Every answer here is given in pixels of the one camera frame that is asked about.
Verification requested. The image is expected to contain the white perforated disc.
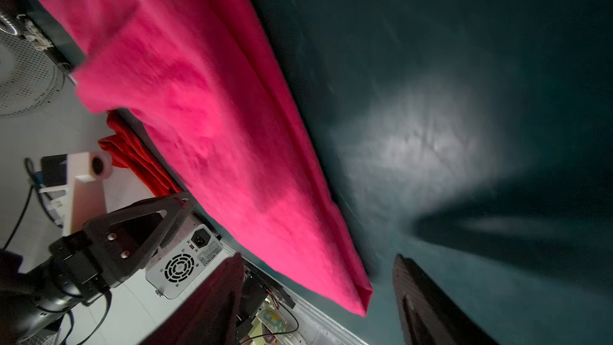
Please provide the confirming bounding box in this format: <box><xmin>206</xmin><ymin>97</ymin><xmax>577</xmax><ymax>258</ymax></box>
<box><xmin>1</xmin><ymin>32</ymin><xmax>65</xmax><ymax>118</ymax></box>

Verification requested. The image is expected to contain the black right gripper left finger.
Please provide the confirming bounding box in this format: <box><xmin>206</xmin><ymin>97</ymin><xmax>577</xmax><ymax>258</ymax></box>
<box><xmin>142</xmin><ymin>253</ymin><xmax>244</xmax><ymax>345</ymax></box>

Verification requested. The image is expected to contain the folded red t-shirt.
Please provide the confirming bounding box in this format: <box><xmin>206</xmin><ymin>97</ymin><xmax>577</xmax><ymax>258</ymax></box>
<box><xmin>98</xmin><ymin>110</ymin><xmax>183</xmax><ymax>196</ymax></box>

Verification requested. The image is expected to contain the white power supply box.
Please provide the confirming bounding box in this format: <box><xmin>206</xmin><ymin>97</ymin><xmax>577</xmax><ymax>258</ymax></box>
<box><xmin>145</xmin><ymin>214</ymin><xmax>231</xmax><ymax>300</ymax></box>

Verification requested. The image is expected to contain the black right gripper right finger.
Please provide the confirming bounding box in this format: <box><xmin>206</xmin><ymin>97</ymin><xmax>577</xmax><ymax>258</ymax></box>
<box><xmin>392</xmin><ymin>254</ymin><xmax>496</xmax><ymax>345</ymax></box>

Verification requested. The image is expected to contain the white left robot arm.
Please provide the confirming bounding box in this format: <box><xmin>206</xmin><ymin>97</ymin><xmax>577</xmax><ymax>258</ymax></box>
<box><xmin>1</xmin><ymin>151</ymin><xmax>196</xmax><ymax>344</ymax></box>

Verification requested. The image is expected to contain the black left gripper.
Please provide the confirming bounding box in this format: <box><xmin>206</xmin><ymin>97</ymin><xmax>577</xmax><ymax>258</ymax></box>
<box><xmin>1</xmin><ymin>193</ymin><xmax>196</xmax><ymax>344</ymax></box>

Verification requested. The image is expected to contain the magenta t-shirt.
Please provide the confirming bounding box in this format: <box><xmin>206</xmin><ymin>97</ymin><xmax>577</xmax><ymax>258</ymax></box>
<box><xmin>38</xmin><ymin>0</ymin><xmax>373</xmax><ymax>316</ymax></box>

